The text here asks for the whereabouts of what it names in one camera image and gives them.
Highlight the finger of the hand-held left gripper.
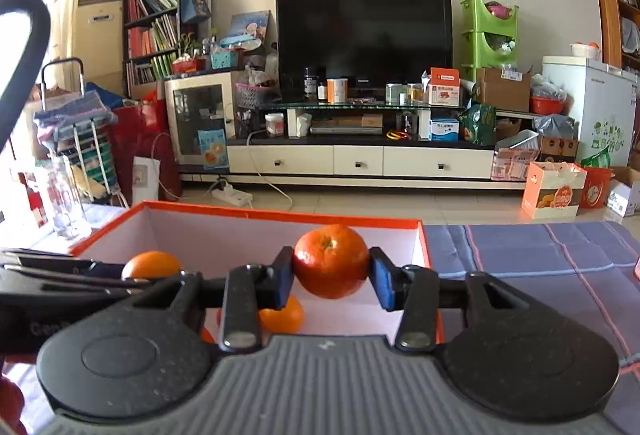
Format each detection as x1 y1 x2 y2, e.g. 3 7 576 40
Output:
0 249 151 292

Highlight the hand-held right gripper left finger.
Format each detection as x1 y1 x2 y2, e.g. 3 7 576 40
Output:
132 246 297 350

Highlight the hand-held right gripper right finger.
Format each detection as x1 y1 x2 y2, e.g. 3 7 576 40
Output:
369 246 526 350

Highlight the clear glass container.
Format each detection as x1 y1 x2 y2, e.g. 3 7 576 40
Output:
30 160 93 241

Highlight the red round object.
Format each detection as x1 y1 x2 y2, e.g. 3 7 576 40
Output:
0 375 26 435

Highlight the white power strip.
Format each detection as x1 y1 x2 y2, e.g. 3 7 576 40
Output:
212 187 254 207

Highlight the white television stand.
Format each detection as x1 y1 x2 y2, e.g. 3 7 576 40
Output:
180 100 526 188

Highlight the white paper bag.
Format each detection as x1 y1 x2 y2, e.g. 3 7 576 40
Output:
132 156 161 206

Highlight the blue fruit poster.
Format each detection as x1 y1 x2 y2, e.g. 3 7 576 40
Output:
197 130 230 170

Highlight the blue plaid tablecloth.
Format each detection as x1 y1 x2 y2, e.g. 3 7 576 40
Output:
422 221 640 435

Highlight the silver media player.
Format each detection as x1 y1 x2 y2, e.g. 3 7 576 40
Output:
310 125 383 136

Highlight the white tissue pack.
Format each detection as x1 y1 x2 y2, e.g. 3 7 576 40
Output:
287 110 313 138

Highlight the blue and white box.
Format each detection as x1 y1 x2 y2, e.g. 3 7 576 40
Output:
430 119 461 142

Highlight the folding shopping trolley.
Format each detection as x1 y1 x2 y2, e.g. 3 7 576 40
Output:
35 58 123 206

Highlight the red bag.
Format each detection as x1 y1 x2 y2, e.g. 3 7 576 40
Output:
112 100 183 200

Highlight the clear plastic crate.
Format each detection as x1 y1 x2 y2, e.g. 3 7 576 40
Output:
491 130 543 180

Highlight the green plastic bag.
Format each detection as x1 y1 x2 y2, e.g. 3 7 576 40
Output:
459 104 498 146

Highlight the white glass-door cabinet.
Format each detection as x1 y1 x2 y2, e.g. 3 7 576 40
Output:
165 71 246 166

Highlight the pink plastic basket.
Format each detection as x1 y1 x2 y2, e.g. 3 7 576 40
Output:
235 82 281 110

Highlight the orange and white gift bag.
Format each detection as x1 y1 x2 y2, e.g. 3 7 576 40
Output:
521 161 588 220

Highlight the white canister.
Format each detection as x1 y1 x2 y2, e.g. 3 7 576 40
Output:
326 79 350 104

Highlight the orange and white medicine box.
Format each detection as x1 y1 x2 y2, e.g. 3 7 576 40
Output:
427 67 463 108

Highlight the cardboard box with orange prints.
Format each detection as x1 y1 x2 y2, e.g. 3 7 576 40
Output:
540 135 580 163

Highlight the plain cardboard box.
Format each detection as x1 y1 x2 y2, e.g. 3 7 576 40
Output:
477 67 533 113

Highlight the teal plastic basket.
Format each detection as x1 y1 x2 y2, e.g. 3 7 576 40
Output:
210 47 244 70

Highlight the red plastic basin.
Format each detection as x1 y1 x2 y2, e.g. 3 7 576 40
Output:
530 96 568 116

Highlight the black flat television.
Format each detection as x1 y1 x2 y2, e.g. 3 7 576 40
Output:
275 0 453 90

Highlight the white standing air conditioner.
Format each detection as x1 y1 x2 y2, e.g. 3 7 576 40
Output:
75 0 126 98

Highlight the unframed painting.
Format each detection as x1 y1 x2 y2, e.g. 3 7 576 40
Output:
227 11 273 50

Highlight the small cardboard box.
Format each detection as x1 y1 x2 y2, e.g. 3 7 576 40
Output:
607 166 640 217

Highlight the green plastic rack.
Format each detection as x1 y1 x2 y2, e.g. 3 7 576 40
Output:
460 0 521 83

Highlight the white chest freezer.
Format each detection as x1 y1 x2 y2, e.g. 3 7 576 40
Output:
542 56 640 168

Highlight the dark bookshelf with books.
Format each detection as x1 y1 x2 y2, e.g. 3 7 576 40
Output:
120 0 228 100

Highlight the blue gift bag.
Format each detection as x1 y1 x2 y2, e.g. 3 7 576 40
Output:
180 0 212 24

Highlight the wooden shelf unit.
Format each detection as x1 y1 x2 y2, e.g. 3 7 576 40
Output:
592 0 640 70

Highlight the black cable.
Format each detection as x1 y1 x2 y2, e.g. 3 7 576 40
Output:
0 0 52 150

